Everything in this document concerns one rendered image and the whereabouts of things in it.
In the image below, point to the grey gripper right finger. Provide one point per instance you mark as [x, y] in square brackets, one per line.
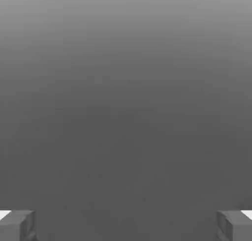
[238, 225]

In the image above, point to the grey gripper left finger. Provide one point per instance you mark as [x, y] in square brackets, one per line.
[13, 225]

